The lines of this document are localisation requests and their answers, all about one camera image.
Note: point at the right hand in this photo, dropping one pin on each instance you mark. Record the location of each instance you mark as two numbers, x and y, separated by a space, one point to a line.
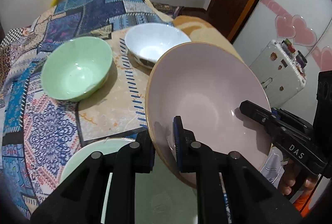
288 180

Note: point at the white spotted bowl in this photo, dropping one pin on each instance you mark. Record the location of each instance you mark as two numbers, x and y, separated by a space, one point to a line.
149 41

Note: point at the white mini fridge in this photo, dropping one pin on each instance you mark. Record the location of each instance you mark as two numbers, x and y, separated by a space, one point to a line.
280 70

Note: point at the white sliding door with hearts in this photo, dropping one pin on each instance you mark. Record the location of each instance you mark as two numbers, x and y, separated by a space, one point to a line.
307 24

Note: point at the beige orange blanket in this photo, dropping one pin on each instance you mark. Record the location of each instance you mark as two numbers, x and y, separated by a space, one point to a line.
199 30

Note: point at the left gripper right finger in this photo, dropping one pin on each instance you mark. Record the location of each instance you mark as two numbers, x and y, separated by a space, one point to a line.
229 188

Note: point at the patchwork patterned tablecloth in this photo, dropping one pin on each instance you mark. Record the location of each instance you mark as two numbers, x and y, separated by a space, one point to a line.
39 134

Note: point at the pink bowl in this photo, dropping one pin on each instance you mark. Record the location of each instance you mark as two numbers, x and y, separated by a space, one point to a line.
205 85

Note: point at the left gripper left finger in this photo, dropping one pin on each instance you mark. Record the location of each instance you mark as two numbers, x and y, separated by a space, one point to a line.
102 188

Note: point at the mint green plate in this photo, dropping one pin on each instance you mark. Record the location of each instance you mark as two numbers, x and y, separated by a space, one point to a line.
160 196

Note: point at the mint green bowl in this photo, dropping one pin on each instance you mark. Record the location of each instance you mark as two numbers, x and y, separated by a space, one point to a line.
76 69

